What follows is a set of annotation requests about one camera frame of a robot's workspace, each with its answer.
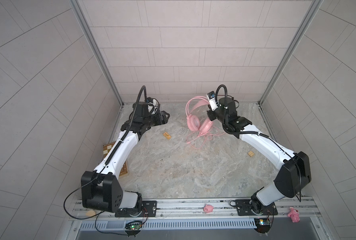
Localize pink headphones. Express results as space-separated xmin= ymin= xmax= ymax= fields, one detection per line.
xmin=185 ymin=96 xmax=213 ymax=135

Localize black white headphones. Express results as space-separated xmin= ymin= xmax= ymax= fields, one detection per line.
xmin=146 ymin=97 xmax=160 ymax=116

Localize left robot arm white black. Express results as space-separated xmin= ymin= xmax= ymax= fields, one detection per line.
xmin=81 ymin=110 xmax=170 ymax=216

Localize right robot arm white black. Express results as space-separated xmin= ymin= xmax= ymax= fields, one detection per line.
xmin=207 ymin=95 xmax=311 ymax=215

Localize small wooden block centre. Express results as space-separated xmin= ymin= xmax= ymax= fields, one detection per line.
xmin=163 ymin=132 xmax=172 ymax=140

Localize wooden chessboard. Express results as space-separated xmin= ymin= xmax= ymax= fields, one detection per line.
xmin=102 ymin=141 xmax=131 ymax=178

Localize pink pig toy centre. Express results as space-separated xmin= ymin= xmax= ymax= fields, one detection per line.
xmin=203 ymin=204 xmax=214 ymax=214

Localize pink pig toy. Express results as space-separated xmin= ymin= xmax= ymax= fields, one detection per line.
xmin=287 ymin=207 xmax=300 ymax=223
xmin=203 ymin=204 xmax=214 ymax=214

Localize left circuit board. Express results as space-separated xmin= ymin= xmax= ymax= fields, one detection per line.
xmin=125 ymin=221 xmax=143 ymax=232

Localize circuit board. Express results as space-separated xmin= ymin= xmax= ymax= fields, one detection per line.
xmin=254 ymin=219 xmax=271 ymax=234
xmin=125 ymin=221 xmax=143 ymax=232

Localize right circuit board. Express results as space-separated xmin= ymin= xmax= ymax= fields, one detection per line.
xmin=254 ymin=219 xmax=271 ymax=234

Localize pink pig toy right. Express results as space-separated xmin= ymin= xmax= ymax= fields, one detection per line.
xmin=287 ymin=207 xmax=300 ymax=223

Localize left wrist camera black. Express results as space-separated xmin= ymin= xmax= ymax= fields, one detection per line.
xmin=133 ymin=102 xmax=153 ymax=119

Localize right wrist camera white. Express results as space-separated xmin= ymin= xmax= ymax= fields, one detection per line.
xmin=206 ymin=91 xmax=219 ymax=111

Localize left arm loose black cable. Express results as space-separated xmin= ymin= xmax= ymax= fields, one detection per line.
xmin=63 ymin=176 xmax=107 ymax=221

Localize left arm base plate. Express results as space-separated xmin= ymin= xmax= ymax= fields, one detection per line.
xmin=115 ymin=201 xmax=158 ymax=218

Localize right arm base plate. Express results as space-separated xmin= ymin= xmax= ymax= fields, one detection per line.
xmin=229 ymin=199 xmax=278 ymax=216

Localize beige wooden piece on rail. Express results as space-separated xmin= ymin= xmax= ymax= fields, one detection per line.
xmin=86 ymin=210 xmax=97 ymax=219

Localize aluminium rail frame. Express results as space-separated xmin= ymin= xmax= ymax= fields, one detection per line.
xmin=68 ymin=196 xmax=321 ymax=222

